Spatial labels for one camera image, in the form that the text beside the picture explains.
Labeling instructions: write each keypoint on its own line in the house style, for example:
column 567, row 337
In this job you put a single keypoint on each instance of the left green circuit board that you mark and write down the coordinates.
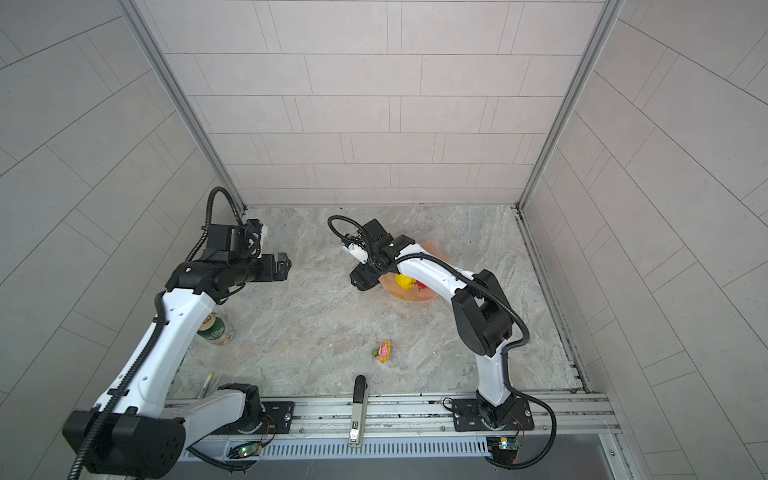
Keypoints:
column 245, row 450

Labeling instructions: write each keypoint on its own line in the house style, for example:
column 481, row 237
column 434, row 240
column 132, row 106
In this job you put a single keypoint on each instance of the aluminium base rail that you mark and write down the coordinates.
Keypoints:
column 438, row 415

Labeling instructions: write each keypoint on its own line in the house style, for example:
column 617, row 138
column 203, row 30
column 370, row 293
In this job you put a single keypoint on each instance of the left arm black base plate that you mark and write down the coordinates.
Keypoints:
column 270, row 417

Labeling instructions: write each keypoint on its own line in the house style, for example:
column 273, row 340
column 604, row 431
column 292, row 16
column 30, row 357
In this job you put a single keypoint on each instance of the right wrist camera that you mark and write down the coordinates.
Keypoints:
column 358, row 252

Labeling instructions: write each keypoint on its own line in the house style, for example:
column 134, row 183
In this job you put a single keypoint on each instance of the right green circuit board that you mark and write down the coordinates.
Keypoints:
column 503, row 451

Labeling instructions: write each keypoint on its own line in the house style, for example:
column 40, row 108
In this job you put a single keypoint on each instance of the black silver handle tool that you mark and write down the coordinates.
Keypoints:
column 359, row 412

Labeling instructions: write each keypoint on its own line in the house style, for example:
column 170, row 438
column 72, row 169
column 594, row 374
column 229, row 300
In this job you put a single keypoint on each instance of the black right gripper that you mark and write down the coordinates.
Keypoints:
column 366, row 272

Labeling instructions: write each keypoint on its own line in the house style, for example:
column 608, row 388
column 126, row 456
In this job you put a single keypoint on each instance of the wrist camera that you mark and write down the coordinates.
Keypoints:
column 358, row 252
column 234, row 242

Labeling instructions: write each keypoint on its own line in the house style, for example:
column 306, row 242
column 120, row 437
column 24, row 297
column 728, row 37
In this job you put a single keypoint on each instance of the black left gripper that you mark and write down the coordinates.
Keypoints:
column 269, row 273

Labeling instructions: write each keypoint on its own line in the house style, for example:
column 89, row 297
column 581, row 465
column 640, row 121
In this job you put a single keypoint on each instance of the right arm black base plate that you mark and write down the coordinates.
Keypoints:
column 478, row 415

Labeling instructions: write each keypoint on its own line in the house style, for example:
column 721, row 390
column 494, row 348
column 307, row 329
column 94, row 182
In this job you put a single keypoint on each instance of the pink scalloped fruit bowl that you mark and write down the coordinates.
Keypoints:
column 415, row 295

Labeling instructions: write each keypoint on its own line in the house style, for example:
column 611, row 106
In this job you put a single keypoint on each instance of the small pink yellow toy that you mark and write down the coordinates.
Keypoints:
column 383, row 352

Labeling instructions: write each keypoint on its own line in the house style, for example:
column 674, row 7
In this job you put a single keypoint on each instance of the aluminium corner profile left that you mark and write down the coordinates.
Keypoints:
column 141, row 33

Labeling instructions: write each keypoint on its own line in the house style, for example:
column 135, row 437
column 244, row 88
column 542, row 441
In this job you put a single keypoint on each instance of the green circuit board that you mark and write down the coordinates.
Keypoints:
column 503, row 451
column 245, row 450

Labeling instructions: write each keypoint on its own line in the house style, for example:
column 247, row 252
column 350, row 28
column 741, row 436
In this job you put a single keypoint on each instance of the green drink can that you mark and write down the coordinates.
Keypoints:
column 216, row 330

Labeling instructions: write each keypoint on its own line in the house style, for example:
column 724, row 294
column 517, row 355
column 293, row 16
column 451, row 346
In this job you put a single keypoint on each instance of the aluminium corner profile right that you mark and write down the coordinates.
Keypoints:
column 605, row 22

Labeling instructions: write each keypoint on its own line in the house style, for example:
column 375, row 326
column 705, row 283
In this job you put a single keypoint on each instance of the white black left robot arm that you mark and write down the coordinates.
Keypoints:
column 129, row 431

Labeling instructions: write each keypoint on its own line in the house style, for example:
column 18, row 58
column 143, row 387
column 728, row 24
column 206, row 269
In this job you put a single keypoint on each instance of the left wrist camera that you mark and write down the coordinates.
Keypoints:
column 234, row 242

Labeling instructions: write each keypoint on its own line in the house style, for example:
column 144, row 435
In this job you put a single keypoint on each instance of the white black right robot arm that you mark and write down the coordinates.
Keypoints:
column 484, row 320

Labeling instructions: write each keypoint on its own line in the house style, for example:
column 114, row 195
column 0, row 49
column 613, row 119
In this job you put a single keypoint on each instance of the white pen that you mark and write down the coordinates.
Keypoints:
column 206, row 385

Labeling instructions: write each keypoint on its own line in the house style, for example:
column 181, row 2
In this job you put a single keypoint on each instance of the aluminium corner profile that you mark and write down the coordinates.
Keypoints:
column 605, row 22
column 141, row 33

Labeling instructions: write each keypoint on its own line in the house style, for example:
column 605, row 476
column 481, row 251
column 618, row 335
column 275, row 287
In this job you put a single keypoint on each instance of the yellow fake apple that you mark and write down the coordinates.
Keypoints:
column 405, row 283

